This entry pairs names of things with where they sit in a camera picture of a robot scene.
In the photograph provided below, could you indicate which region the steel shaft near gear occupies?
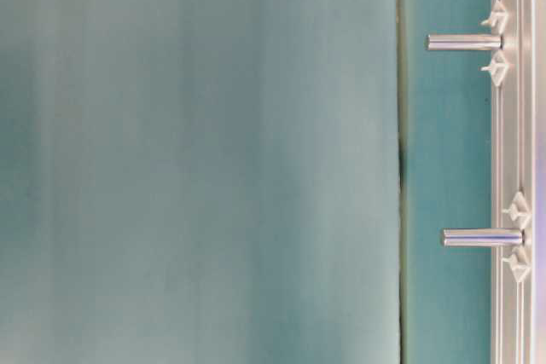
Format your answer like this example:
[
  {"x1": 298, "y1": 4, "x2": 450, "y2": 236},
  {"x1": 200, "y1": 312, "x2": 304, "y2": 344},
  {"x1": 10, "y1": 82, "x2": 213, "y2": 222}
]
[{"x1": 425, "y1": 34, "x2": 499, "y2": 51}]

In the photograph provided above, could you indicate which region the silver aluminium extrusion rail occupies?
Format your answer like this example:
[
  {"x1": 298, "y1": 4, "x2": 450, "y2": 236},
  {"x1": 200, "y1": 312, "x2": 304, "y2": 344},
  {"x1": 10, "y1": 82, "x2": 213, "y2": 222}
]
[{"x1": 489, "y1": 0, "x2": 545, "y2": 363}]

